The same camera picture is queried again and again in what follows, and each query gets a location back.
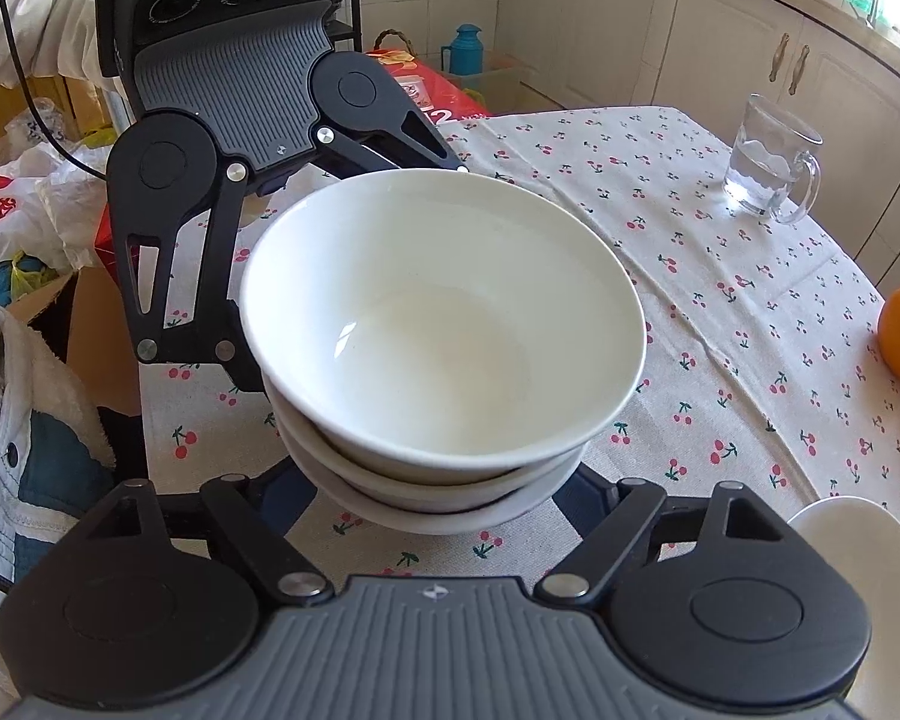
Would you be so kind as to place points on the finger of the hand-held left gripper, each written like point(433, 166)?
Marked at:
point(229, 277)
point(424, 133)

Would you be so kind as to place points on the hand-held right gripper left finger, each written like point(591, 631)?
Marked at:
point(289, 499)

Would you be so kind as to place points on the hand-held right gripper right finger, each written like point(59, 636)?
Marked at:
point(585, 506)

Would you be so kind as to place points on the white bowl pink flower print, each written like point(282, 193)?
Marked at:
point(450, 493)
point(450, 315)

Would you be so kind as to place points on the white bowl faint pink print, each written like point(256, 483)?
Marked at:
point(435, 521)

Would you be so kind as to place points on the white plate fruit print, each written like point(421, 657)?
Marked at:
point(870, 600)

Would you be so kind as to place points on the teal thermos jug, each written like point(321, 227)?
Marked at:
point(465, 52)

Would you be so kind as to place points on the wicker basket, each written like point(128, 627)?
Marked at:
point(397, 36)

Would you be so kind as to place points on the brown cardboard box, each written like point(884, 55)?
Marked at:
point(97, 345)

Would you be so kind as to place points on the white plastic bag red print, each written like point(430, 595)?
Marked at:
point(22, 202)

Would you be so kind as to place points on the cherry print tablecloth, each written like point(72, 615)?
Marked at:
point(720, 330)

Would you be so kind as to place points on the person's white jacket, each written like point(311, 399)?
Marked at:
point(15, 465)

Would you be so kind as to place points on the white kitchen cabinets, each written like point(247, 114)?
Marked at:
point(720, 52)

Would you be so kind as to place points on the glass mug with water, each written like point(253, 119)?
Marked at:
point(757, 165)

